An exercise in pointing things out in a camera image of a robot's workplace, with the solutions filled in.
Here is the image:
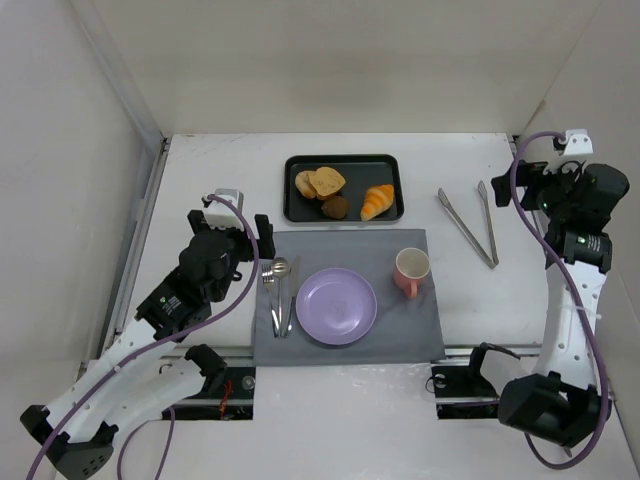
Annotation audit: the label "metal knife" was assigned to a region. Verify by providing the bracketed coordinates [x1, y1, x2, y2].
[282, 256, 300, 338]

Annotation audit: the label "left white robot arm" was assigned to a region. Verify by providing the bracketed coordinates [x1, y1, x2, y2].
[20, 208, 275, 479]

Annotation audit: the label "metal fork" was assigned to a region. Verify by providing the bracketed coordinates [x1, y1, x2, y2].
[261, 264, 280, 338]

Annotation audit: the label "metal spoon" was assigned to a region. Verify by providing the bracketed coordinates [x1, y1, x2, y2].
[271, 257, 290, 338]

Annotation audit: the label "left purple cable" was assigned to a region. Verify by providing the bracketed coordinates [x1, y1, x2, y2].
[24, 194, 261, 480]

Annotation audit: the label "black baking tray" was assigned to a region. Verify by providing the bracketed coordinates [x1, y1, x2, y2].
[283, 154, 405, 223]

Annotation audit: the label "metal tongs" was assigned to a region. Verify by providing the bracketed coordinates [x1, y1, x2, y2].
[437, 180, 500, 270]

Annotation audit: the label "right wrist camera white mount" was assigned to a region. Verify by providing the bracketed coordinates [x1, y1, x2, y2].
[553, 129, 594, 158]

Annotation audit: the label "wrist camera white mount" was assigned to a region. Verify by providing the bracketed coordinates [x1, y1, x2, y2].
[553, 129, 594, 158]
[202, 188, 244, 231]

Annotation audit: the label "dark brown round bun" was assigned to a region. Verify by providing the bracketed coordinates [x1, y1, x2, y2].
[321, 195, 349, 220]

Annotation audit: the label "pink mug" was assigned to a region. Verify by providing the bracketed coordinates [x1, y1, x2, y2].
[392, 248, 431, 299]

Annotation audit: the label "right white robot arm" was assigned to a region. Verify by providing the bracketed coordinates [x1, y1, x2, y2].
[468, 161, 630, 449]

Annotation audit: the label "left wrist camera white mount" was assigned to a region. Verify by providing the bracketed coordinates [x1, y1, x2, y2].
[202, 188, 244, 231]

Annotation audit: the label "sliced brown bread loaf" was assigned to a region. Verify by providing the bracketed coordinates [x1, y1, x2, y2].
[309, 166, 346, 197]

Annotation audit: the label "grey cloth placemat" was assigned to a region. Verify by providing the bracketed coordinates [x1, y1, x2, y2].
[253, 229, 445, 367]

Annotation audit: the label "round ring bread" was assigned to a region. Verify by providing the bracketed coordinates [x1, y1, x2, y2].
[294, 171, 317, 199]

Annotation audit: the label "purple plate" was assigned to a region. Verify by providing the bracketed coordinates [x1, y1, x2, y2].
[295, 268, 378, 346]

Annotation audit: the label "orange striped croissant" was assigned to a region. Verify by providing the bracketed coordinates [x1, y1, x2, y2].
[360, 184, 395, 221]

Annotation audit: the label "left aluminium frame rail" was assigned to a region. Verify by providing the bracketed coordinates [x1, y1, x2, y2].
[91, 138, 171, 359]

